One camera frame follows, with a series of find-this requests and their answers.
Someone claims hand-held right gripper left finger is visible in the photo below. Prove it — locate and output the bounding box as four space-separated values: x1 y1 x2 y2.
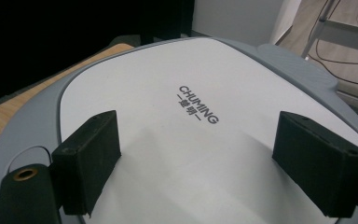
50 109 122 217

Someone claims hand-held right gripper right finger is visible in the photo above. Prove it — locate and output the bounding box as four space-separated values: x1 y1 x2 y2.
271 110 358 218

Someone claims metal stand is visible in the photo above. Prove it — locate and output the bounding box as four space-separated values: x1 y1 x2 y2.
301 0 358 59

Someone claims black cable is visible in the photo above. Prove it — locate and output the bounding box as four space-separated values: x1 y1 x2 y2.
307 38 358 90

